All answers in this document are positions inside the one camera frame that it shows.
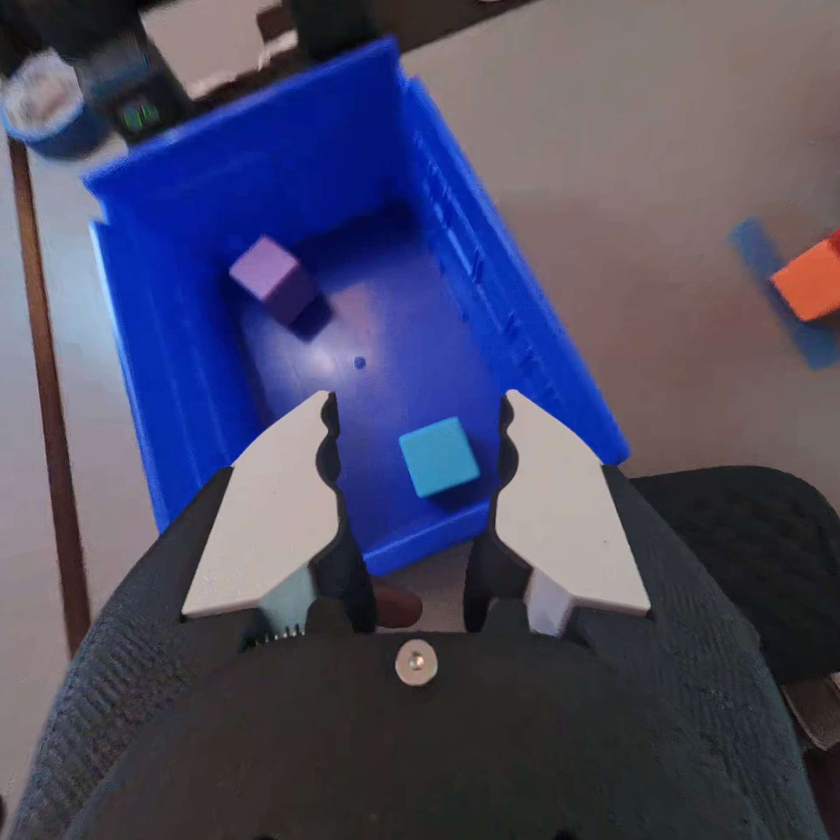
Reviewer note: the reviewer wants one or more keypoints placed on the blue plastic bin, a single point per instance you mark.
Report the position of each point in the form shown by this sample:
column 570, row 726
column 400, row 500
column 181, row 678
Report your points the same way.
column 171, row 368

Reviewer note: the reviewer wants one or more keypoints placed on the orange foam cube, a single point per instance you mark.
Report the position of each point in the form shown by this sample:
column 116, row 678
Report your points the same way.
column 811, row 282

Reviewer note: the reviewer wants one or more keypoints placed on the black textured armrest pad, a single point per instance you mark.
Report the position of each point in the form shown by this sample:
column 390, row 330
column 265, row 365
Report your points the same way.
column 748, row 565

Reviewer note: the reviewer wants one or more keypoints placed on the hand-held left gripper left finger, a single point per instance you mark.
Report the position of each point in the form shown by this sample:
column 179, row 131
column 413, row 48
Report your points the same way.
column 256, row 525

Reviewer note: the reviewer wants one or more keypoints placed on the purple foam cube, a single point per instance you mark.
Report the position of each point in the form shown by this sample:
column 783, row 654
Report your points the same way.
column 265, row 276

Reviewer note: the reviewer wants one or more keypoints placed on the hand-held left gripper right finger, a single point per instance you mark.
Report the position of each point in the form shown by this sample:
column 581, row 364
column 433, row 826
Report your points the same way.
column 571, row 525

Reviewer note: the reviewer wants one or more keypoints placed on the blue tape roll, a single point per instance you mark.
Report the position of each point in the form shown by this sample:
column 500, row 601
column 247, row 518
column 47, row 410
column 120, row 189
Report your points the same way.
column 46, row 112

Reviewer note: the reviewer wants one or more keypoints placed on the teal foam cube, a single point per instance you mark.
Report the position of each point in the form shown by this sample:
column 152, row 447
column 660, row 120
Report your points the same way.
column 437, row 460

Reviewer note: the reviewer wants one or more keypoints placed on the blue tape strip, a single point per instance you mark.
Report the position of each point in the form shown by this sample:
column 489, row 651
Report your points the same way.
column 759, row 256

